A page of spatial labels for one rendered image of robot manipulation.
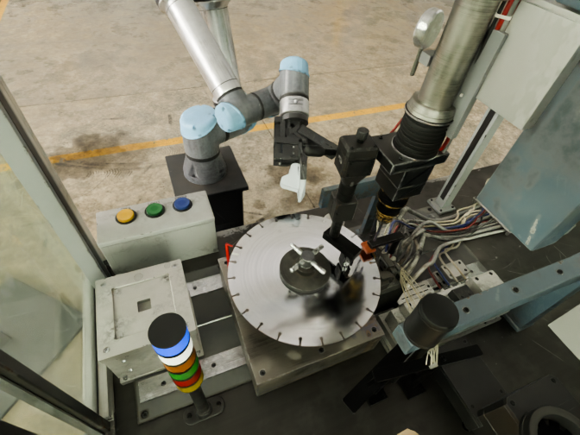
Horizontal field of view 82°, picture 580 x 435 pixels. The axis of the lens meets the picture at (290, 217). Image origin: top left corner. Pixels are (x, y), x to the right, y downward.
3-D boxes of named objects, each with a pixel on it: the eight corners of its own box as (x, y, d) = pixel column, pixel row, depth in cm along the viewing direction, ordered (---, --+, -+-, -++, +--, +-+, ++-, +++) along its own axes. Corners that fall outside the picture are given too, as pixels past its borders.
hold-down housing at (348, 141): (329, 226, 65) (352, 139, 50) (322, 209, 68) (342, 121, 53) (356, 223, 67) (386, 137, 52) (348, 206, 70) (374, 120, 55)
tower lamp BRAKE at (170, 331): (155, 362, 41) (149, 354, 39) (151, 329, 44) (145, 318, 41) (192, 349, 42) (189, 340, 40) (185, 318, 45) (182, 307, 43)
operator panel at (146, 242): (116, 278, 90) (97, 244, 79) (113, 247, 97) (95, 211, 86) (218, 251, 99) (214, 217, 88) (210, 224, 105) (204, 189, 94)
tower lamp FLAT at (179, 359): (160, 371, 43) (155, 363, 41) (156, 339, 46) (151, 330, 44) (196, 359, 45) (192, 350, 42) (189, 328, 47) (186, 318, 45)
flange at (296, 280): (293, 242, 78) (293, 235, 76) (337, 261, 75) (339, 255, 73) (269, 278, 71) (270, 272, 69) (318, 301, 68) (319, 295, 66)
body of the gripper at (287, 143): (273, 168, 86) (273, 123, 88) (305, 169, 87) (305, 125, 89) (274, 160, 79) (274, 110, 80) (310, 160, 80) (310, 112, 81)
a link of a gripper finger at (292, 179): (280, 201, 82) (280, 164, 83) (304, 202, 82) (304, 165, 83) (280, 198, 78) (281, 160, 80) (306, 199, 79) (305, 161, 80)
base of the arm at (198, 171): (180, 161, 124) (175, 139, 117) (220, 154, 129) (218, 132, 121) (188, 188, 115) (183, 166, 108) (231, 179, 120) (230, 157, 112)
